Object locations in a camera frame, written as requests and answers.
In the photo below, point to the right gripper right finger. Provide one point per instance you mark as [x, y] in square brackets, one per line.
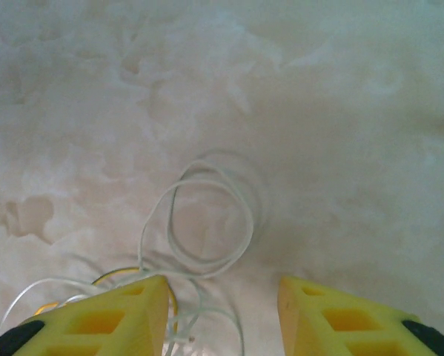
[340, 322]

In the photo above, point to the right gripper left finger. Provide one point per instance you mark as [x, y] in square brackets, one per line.
[95, 322]

